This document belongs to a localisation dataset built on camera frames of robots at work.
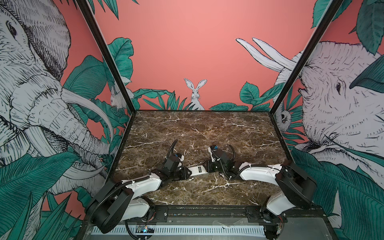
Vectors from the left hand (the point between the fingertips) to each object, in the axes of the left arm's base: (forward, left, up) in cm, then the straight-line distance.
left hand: (191, 171), depth 86 cm
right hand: (+3, -6, +3) cm, 8 cm away
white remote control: (+2, -4, -1) cm, 4 cm away
